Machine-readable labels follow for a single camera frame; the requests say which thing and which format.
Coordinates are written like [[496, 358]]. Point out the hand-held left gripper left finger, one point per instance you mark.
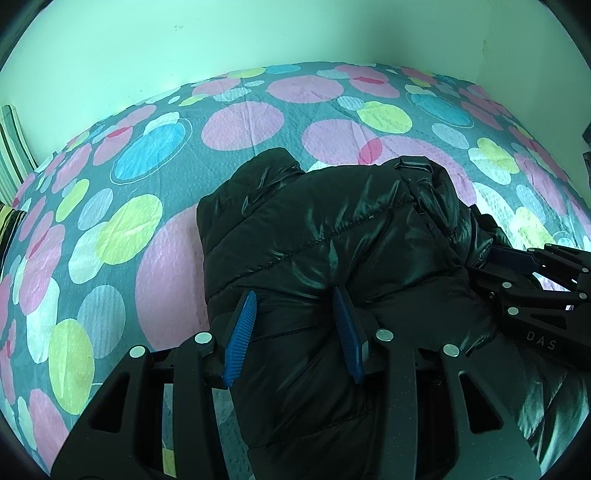
[[239, 341]]

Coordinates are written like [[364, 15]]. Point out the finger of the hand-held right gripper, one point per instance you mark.
[[512, 259], [505, 287]]

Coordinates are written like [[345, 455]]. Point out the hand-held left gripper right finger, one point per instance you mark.
[[349, 341]]

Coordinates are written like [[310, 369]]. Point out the black puffer jacket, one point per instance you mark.
[[346, 240]]

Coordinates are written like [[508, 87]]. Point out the small dark object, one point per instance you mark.
[[586, 166]]

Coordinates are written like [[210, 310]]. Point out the polka dot bedsheet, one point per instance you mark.
[[161, 184]]

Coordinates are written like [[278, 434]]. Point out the dark yellow striped cloth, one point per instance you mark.
[[10, 217]]

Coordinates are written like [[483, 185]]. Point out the striped pillow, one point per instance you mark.
[[11, 152]]

